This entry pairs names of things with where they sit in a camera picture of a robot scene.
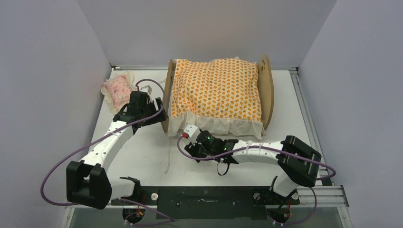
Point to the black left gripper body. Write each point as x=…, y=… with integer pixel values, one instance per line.
x=150, y=109

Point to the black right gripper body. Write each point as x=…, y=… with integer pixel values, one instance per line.
x=196, y=149

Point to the orange patterned bed cushion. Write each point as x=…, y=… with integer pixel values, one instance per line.
x=217, y=94

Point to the wooden pet bed frame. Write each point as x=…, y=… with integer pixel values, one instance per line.
x=266, y=85

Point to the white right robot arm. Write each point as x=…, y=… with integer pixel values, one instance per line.
x=299, y=162

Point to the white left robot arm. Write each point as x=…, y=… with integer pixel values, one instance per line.
x=87, y=180

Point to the pink frilled small pillow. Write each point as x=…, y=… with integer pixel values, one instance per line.
x=117, y=90

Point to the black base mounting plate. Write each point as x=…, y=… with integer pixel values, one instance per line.
x=219, y=202

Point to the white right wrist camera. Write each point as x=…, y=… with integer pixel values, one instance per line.
x=191, y=132

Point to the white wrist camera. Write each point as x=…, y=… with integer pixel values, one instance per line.
x=146, y=89
x=191, y=132

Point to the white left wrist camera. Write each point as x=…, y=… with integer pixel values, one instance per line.
x=146, y=89

